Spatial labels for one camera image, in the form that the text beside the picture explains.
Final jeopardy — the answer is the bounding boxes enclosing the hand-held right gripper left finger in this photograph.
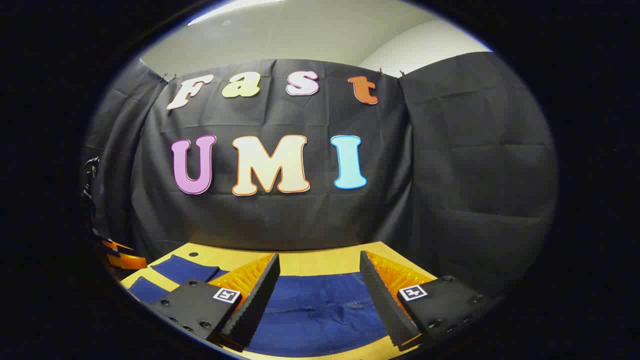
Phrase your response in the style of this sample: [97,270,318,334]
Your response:
[150,252,282,351]

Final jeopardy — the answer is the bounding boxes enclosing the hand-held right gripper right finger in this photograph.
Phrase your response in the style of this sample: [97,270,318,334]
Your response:
[359,250,501,349]

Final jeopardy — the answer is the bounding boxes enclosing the blue jeans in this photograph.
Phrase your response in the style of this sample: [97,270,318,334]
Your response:
[127,254,398,358]

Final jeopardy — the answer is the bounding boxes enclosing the black backdrop cloth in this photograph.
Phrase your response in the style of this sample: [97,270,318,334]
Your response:
[82,51,559,303]

